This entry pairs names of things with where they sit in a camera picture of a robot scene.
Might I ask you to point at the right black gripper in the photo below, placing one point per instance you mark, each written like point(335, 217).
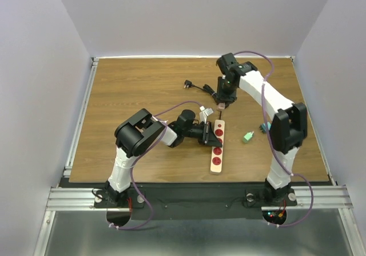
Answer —
point(222, 95)

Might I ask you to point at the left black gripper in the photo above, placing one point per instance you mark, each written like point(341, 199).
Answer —
point(207, 136)

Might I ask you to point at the white power strip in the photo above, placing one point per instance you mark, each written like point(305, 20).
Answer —
point(216, 161)

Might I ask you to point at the pink plug adapter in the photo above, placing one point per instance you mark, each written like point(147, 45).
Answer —
point(221, 106)

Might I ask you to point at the green plug adapter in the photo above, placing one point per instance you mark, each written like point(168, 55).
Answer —
point(248, 136)

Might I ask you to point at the teal plug adapter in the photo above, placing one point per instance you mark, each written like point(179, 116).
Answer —
point(264, 127)

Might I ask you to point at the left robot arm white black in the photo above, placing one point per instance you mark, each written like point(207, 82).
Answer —
point(140, 133)

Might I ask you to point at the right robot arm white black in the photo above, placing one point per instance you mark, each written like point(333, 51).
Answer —
point(285, 121)

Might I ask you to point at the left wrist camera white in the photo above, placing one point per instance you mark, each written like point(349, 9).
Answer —
point(204, 113)

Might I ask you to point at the black wall plug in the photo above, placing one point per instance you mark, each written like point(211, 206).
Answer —
point(187, 84)

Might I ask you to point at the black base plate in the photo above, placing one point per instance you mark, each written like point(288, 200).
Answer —
point(217, 200)

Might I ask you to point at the aluminium frame rail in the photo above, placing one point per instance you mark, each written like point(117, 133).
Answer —
point(70, 199)

